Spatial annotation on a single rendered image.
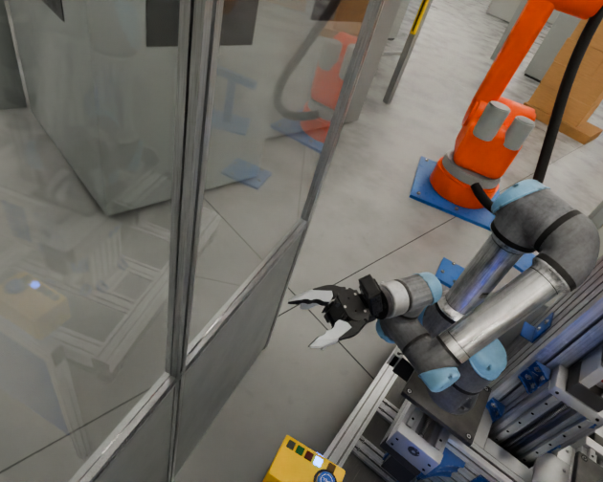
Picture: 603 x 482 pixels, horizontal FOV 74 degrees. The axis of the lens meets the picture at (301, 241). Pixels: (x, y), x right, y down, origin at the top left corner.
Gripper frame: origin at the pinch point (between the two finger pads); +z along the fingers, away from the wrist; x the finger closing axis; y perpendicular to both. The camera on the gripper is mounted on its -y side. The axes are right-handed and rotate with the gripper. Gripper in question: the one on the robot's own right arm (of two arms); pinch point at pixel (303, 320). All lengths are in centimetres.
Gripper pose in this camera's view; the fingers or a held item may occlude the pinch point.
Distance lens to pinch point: 75.6
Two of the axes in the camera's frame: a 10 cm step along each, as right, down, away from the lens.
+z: -8.6, 1.5, -4.9
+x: -4.2, -7.7, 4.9
